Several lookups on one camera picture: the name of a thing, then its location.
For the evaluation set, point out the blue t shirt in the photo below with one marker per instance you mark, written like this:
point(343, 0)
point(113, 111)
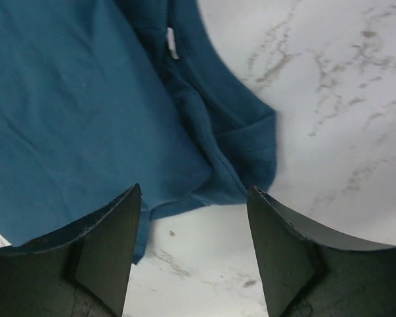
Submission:
point(96, 96)

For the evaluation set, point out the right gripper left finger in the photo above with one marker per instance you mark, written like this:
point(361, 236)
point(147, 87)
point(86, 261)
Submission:
point(81, 269)

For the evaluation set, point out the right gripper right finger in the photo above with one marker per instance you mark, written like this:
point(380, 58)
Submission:
point(309, 269)

